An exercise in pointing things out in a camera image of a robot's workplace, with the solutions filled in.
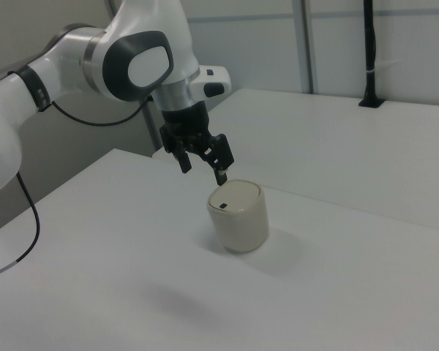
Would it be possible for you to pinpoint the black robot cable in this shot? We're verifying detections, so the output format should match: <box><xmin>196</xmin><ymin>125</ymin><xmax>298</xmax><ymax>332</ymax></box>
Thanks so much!
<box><xmin>0</xmin><ymin>95</ymin><xmax>154</xmax><ymax>281</ymax></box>

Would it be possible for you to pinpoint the black pole with base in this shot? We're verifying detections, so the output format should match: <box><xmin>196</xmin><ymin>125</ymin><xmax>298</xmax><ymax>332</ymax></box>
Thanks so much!
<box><xmin>358</xmin><ymin>0</ymin><xmax>386</xmax><ymax>109</ymax></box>

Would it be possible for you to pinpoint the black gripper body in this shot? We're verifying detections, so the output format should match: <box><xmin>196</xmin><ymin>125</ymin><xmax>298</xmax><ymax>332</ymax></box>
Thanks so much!
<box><xmin>159</xmin><ymin>103</ymin><xmax>214</xmax><ymax>149</ymax></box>

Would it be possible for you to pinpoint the small beige trash can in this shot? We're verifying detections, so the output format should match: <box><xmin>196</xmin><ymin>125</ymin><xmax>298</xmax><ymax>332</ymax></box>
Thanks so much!
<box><xmin>206</xmin><ymin>178</ymin><xmax>271</xmax><ymax>255</ymax></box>

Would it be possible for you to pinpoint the grey partition post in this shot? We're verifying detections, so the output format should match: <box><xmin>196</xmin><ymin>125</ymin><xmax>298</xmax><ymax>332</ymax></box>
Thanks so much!
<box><xmin>293</xmin><ymin>0</ymin><xmax>315</xmax><ymax>94</ymax></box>
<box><xmin>143</xmin><ymin>95</ymin><xmax>164</xmax><ymax>151</ymax></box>

